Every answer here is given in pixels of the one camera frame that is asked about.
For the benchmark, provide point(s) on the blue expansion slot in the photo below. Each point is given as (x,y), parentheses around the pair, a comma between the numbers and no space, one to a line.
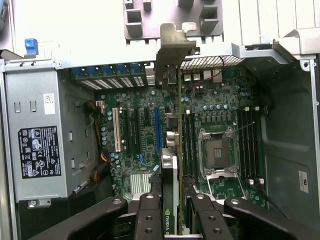
(157,130)

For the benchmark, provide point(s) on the CPU socket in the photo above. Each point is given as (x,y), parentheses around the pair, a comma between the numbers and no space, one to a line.
(218,152)

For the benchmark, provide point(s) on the green motherboard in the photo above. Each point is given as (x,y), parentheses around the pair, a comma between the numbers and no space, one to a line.
(147,135)

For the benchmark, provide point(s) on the open PC case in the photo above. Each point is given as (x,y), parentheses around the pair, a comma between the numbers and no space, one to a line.
(287,125)

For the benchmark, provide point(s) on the silver chipset heat sink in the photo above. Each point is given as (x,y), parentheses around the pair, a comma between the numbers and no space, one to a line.
(140,183)

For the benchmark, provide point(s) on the blue slot retention clip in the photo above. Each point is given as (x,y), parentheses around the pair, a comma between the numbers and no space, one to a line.
(94,71)
(79,72)
(108,71)
(137,69)
(123,70)

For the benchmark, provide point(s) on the black plastic shroud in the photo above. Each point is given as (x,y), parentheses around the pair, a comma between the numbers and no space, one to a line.
(50,220)

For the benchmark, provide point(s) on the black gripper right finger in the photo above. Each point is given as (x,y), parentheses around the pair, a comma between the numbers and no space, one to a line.
(250,220)

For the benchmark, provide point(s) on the open metal socket cover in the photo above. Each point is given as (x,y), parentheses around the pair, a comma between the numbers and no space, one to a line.
(225,174)

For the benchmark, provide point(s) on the white expansion slot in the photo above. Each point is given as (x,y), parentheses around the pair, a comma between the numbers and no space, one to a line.
(116,130)

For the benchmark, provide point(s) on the grey parts rack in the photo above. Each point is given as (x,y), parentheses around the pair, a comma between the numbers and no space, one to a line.
(170,15)

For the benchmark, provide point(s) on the blue case latch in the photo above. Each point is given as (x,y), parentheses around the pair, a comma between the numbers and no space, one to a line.
(31,46)

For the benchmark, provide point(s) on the thin metal locking lever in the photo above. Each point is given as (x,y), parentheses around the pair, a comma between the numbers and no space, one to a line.
(241,127)

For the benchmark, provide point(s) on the grey power supply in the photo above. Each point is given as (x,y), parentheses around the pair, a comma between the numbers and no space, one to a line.
(37,105)

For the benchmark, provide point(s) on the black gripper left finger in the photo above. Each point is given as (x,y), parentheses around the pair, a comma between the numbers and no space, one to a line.
(100,220)

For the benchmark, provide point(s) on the black expansion slot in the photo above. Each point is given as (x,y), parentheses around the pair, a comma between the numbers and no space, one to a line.
(137,130)
(128,130)

